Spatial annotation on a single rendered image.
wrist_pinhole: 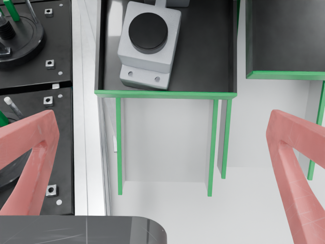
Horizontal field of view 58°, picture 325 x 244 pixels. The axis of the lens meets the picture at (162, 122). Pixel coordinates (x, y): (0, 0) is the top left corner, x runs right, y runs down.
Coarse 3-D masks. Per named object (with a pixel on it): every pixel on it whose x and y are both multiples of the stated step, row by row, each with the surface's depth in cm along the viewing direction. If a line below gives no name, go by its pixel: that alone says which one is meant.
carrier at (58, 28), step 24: (0, 24) 56; (24, 24) 61; (48, 24) 64; (24, 48) 58; (48, 48) 61; (72, 48) 63; (0, 72) 58; (24, 72) 58; (48, 72) 58; (72, 72) 59
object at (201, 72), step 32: (128, 0) 29; (192, 0) 29; (224, 0) 29; (96, 32) 27; (192, 32) 29; (224, 32) 29; (96, 64) 27; (192, 64) 29; (224, 64) 29; (128, 96) 28; (160, 96) 27; (192, 96) 27; (224, 96) 27
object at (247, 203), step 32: (128, 192) 57; (160, 192) 57; (192, 192) 58; (224, 192) 58; (256, 192) 58; (320, 192) 58; (160, 224) 54; (192, 224) 55; (224, 224) 55; (256, 224) 55; (288, 224) 55
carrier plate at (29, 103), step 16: (0, 96) 55; (16, 96) 55; (32, 96) 55; (48, 96) 55; (64, 96) 55; (32, 112) 53; (64, 112) 53; (64, 128) 52; (64, 144) 50; (64, 160) 49; (64, 176) 47; (0, 192) 46; (64, 192) 46; (0, 208) 45; (48, 208) 45; (64, 208) 45
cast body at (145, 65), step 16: (160, 0) 27; (128, 16) 23; (144, 16) 22; (160, 16) 22; (176, 16) 23; (128, 32) 23; (144, 32) 22; (160, 32) 22; (176, 32) 23; (128, 48) 23; (144, 48) 22; (160, 48) 22; (128, 64) 25; (144, 64) 24; (160, 64) 23; (128, 80) 26; (144, 80) 26; (160, 80) 26
